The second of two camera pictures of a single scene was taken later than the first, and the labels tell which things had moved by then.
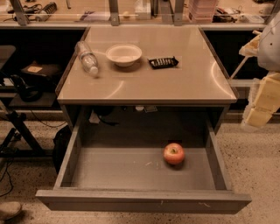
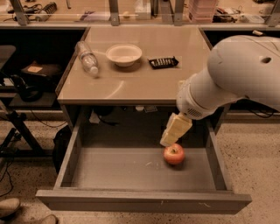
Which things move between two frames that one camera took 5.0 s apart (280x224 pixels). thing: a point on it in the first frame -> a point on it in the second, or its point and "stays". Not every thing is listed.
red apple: x=173 y=153 stays
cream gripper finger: x=267 y=101 -> x=198 y=96
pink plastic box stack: x=203 y=10 stays
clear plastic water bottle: x=87 y=57 stays
